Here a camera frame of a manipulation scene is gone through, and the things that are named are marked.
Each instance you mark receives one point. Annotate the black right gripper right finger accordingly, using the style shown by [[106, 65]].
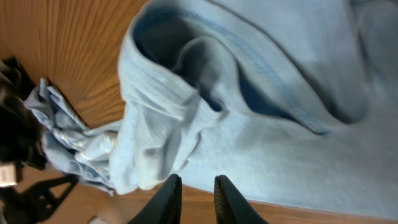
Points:
[[230, 205]]

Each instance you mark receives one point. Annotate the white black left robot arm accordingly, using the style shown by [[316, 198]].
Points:
[[20, 147]]

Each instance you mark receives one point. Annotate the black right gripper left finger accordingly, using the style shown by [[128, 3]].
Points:
[[165, 206]]

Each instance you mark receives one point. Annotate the light blue printed t-shirt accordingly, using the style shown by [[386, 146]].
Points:
[[294, 101]]

